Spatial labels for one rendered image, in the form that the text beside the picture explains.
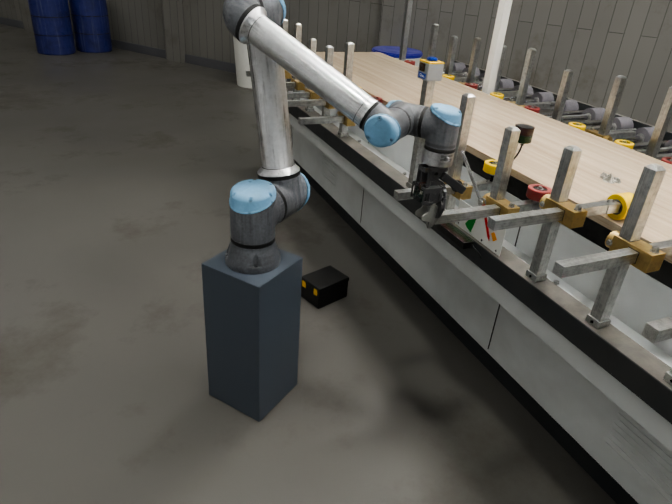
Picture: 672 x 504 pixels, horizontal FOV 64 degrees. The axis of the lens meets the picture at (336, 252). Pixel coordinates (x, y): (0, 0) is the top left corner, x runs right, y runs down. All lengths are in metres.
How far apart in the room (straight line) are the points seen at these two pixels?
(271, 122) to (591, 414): 1.45
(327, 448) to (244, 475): 0.31
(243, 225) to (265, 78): 0.47
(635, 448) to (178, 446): 1.51
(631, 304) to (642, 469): 0.52
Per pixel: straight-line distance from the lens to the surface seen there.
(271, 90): 1.81
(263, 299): 1.79
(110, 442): 2.15
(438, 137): 1.58
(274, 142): 1.84
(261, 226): 1.76
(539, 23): 6.11
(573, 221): 1.65
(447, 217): 1.74
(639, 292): 1.83
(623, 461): 2.08
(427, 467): 2.06
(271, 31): 1.63
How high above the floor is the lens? 1.55
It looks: 29 degrees down
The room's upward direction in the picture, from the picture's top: 5 degrees clockwise
